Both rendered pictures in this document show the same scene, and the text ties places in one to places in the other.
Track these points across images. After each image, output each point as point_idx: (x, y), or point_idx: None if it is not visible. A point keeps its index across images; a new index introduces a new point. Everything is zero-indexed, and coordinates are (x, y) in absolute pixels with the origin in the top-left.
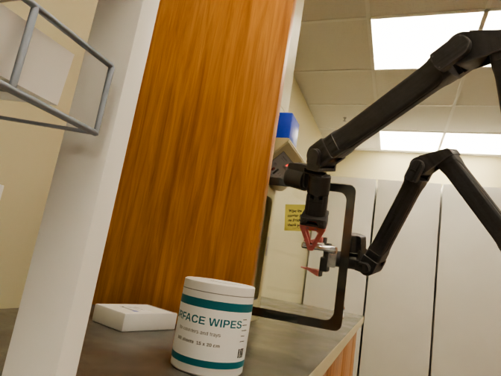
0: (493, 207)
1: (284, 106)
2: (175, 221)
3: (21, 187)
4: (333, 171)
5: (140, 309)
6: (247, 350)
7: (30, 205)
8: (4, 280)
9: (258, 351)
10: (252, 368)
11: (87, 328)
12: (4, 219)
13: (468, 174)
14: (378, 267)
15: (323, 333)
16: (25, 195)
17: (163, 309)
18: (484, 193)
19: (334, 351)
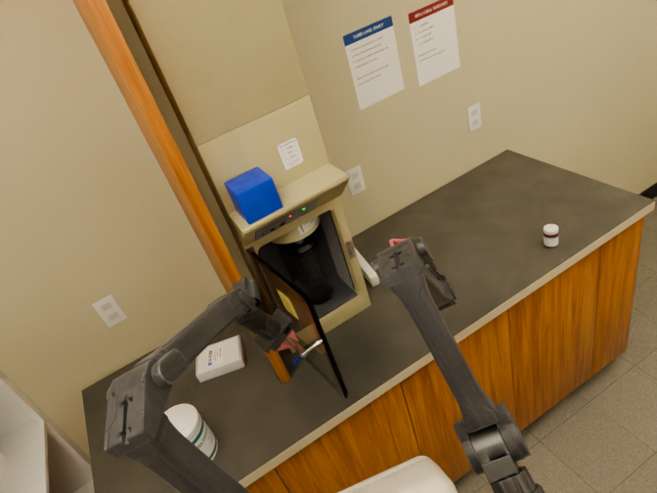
0: (443, 371)
1: (287, 97)
2: (224, 281)
3: (123, 286)
4: (252, 311)
5: (219, 355)
6: (259, 414)
7: (139, 288)
8: (158, 326)
9: (266, 417)
10: (225, 455)
11: (185, 379)
12: (129, 305)
13: (415, 316)
14: (443, 306)
15: (413, 342)
16: (130, 287)
17: (240, 348)
18: (434, 348)
19: (368, 397)
